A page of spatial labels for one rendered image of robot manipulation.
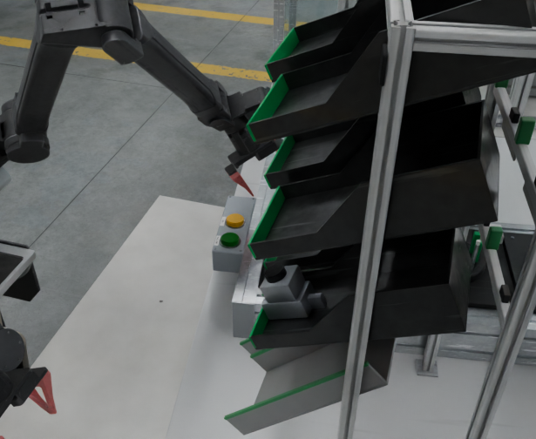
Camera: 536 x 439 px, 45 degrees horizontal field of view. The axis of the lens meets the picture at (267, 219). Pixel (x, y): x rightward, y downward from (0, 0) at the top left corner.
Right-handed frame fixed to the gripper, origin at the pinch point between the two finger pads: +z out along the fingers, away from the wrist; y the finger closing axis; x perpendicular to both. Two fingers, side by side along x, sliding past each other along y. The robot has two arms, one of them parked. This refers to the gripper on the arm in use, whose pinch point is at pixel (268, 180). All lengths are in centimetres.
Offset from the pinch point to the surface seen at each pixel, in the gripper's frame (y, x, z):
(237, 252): 14.5, 9.0, 6.1
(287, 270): 10, 57, -12
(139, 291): 37.5, 2.0, 4.8
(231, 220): 12.0, 0.2, 3.2
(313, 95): -3, 64, -34
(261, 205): 4.2, -5.1, 6.5
